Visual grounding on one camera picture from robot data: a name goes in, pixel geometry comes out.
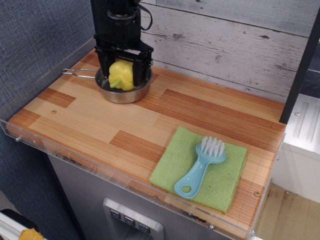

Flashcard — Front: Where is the stainless steel pot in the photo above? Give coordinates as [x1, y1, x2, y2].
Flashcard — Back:
[61, 67, 153, 104]

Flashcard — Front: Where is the silver toy fridge cabinet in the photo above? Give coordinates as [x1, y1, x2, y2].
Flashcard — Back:
[49, 154, 255, 240]

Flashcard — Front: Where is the green cloth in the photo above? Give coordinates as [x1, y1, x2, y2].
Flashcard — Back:
[149, 126, 247, 213]

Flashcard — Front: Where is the light blue scrub brush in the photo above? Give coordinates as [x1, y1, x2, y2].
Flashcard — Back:
[174, 136, 227, 199]

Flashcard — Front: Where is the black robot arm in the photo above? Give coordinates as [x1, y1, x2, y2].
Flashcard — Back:
[91, 0, 154, 87]

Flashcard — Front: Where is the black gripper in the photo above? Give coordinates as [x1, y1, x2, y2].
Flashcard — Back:
[96, 8, 153, 87]

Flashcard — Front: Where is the black vertical post right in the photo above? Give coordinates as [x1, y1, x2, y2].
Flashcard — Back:
[279, 9, 320, 124]

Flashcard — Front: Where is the black vertical post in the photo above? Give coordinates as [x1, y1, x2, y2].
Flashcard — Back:
[279, 9, 320, 124]
[89, 0, 111, 68]

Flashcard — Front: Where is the white toy sink unit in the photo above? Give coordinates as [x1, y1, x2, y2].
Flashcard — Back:
[271, 94, 320, 203]

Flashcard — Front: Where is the yellow toy capsicum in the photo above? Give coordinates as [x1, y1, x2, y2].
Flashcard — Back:
[108, 59, 135, 92]

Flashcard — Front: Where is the clear acrylic table guard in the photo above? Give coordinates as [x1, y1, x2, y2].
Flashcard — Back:
[0, 36, 286, 238]

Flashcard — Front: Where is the grey dispenser button panel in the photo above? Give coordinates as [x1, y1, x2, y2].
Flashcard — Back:
[103, 197, 165, 240]

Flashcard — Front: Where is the black vertical post left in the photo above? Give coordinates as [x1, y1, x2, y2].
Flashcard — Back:
[89, 0, 111, 68]

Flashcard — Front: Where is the black cable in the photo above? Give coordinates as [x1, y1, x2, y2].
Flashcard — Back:
[136, 1, 153, 32]

